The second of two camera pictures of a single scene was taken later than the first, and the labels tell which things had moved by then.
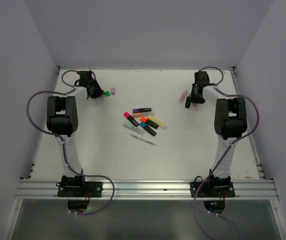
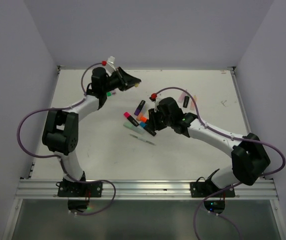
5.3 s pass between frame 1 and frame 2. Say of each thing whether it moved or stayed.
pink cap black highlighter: stayed
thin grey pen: stayed
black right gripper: moved
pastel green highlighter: stayed
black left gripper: moved
